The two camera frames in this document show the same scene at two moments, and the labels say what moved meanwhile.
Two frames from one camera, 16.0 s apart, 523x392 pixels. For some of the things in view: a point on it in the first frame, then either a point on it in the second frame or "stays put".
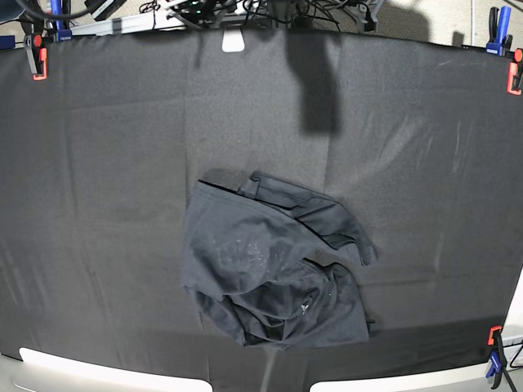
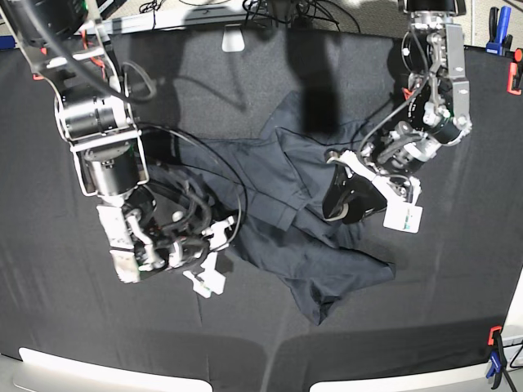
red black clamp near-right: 494,336 stays put
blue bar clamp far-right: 499,20 stays put
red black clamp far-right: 515,76 stays put
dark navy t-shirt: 278,266 -> 268,188
